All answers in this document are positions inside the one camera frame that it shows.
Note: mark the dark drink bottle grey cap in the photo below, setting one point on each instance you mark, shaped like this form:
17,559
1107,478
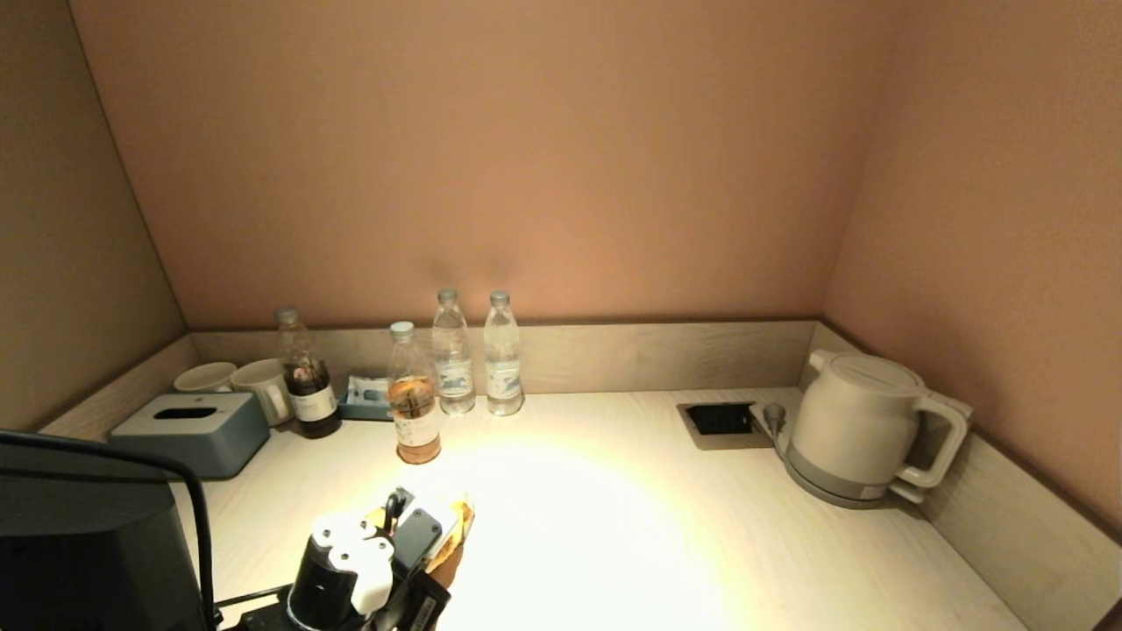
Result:
309,394

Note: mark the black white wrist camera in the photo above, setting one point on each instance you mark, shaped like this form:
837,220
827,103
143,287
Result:
346,570

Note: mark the grey kettle plug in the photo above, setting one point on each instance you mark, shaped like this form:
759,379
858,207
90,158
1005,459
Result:
774,415

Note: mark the clear water bottle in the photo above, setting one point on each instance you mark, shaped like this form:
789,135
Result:
454,368
504,372

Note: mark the grey kettle base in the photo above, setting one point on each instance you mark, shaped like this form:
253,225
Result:
828,491

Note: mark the recessed power socket panel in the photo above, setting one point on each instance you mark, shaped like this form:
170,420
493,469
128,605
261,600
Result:
720,421

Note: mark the orange microfibre cloth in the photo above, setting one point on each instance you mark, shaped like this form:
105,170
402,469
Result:
454,543

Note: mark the amber tea bottle white cap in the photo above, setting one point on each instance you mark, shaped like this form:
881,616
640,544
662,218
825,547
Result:
415,412

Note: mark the white ribbed mug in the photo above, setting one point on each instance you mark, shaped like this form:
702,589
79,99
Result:
263,386
204,377

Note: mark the blue-grey tissue box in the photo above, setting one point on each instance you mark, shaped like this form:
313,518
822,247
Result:
193,438

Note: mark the white electric kettle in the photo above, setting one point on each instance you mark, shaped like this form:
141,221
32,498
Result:
859,421

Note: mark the white sachet packet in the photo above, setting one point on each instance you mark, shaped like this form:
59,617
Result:
366,390

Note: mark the small blue tray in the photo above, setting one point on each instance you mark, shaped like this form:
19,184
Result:
364,412

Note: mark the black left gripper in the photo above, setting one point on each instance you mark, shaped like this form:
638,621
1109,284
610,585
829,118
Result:
421,570

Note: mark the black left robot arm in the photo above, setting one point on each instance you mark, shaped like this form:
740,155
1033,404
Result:
79,552

